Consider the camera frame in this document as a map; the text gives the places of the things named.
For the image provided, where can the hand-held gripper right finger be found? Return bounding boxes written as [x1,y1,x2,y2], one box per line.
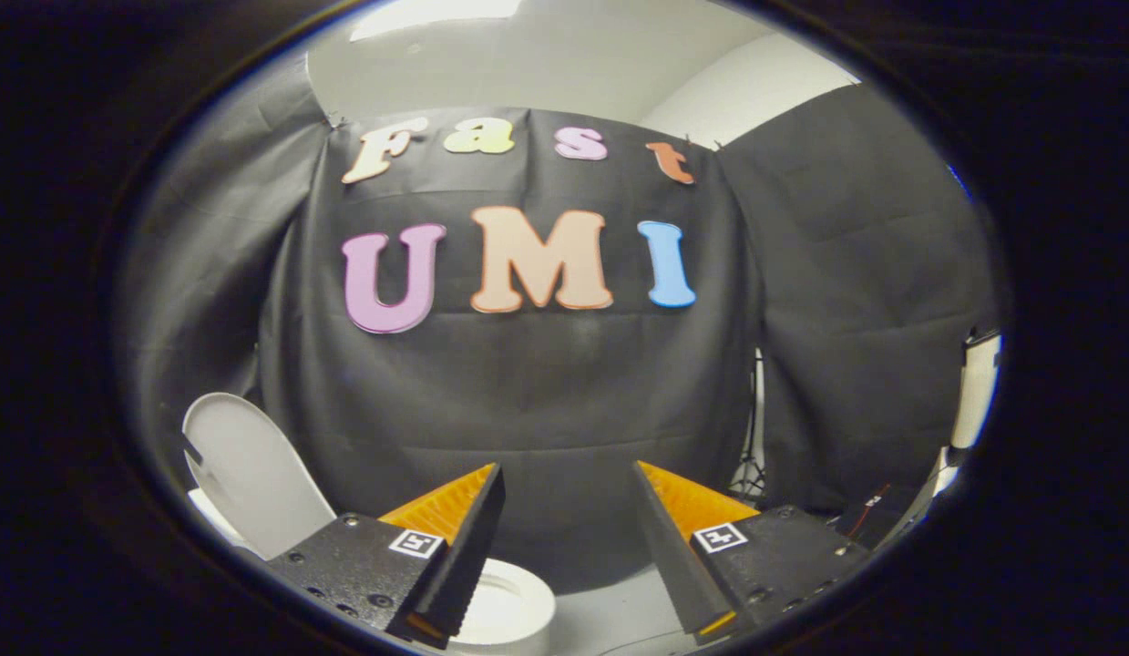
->
[631,460,870,645]

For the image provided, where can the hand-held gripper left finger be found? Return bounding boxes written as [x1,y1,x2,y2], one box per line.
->
[268,462,508,650]

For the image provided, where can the white toilet lid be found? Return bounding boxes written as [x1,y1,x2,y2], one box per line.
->
[181,392,338,561]

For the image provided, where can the white toilet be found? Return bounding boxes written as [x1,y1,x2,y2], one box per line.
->
[187,487,559,653]

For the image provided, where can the black tripod stand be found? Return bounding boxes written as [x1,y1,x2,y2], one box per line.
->
[730,346,771,499]

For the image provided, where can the black backdrop cloth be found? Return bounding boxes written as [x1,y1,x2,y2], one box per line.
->
[118,55,1004,595]

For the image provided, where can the white pole with black cap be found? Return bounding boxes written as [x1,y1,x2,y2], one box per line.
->
[949,330,1004,449]

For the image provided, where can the red cable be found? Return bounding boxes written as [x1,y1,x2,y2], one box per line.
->
[847,486,893,540]

